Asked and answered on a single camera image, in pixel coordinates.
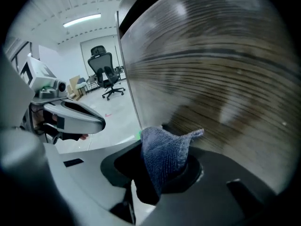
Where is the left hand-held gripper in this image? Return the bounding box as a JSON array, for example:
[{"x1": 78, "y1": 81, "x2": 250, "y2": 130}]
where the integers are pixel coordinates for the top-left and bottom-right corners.
[{"x1": 17, "y1": 56, "x2": 106, "y2": 135}]

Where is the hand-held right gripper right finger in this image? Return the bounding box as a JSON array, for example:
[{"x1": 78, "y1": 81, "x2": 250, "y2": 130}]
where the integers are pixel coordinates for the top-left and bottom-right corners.
[{"x1": 135, "y1": 146, "x2": 283, "y2": 226}]

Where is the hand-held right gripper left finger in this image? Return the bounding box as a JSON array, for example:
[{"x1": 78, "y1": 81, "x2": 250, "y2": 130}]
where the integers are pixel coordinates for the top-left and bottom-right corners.
[{"x1": 46, "y1": 139, "x2": 145, "y2": 226}]

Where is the dark blue cloth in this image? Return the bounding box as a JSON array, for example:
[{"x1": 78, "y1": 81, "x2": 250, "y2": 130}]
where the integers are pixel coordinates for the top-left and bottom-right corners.
[{"x1": 135, "y1": 126, "x2": 205, "y2": 206}]

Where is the dark vanity cabinet black top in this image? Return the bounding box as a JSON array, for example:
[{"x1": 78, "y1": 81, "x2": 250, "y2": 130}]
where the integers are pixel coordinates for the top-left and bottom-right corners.
[{"x1": 116, "y1": 0, "x2": 301, "y2": 195}]

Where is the person's left hand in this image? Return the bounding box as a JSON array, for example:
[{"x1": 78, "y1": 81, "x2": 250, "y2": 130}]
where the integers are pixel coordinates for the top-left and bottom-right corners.
[{"x1": 30, "y1": 107, "x2": 89, "y2": 145}]

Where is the brown cardboard box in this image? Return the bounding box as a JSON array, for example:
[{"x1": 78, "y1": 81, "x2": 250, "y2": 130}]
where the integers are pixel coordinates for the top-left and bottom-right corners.
[{"x1": 69, "y1": 75, "x2": 82, "y2": 96}]

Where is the black office chair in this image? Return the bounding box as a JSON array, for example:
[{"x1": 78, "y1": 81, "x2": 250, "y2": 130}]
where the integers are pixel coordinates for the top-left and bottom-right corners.
[{"x1": 87, "y1": 45, "x2": 126, "y2": 101}]

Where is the white roller blind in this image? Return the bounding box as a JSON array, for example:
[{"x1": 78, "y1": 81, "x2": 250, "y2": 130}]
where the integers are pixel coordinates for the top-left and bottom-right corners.
[{"x1": 79, "y1": 34, "x2": 118, "y2": 80}]

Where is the long ceiling light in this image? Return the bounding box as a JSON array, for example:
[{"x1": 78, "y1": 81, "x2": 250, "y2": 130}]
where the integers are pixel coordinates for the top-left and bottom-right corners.
[{"x1": 63, "y1": 13, "x2": 102, "y2": 28}]

